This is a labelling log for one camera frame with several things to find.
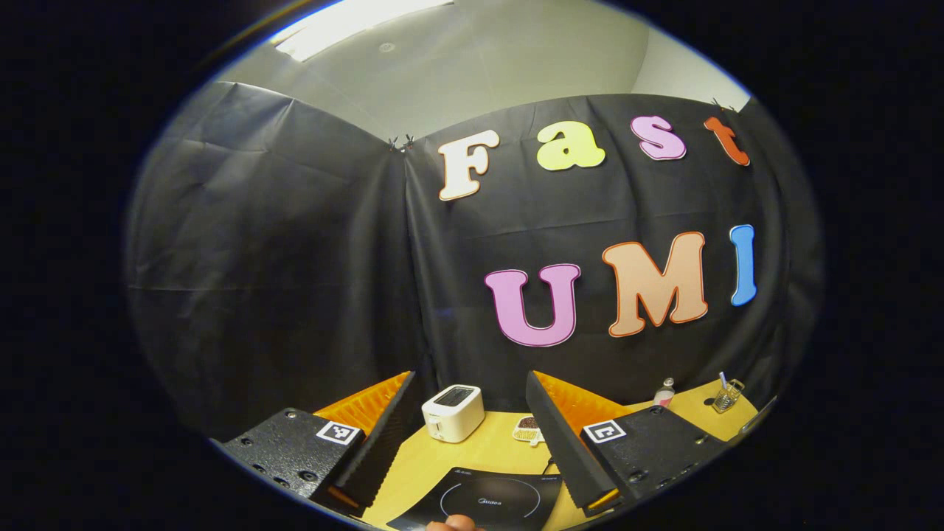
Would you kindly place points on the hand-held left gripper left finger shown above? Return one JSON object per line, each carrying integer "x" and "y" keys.
{"x": 383, "y": 450}

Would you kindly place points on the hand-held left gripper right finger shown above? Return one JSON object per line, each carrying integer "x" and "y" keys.
{"x": 560, "y": 442}

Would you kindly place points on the black induction cooktop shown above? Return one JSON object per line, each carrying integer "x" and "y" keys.
{"x": 457, "y": 509}

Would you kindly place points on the white divided bean dish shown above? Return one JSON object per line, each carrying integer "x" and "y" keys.
{"x": 525, "y": 426}

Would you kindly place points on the white toaster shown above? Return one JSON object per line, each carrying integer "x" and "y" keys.
{"x": 453, "y": 417}

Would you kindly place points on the clear bottle pink label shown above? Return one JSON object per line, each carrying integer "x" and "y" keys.
{"x": 664, "y": 397}

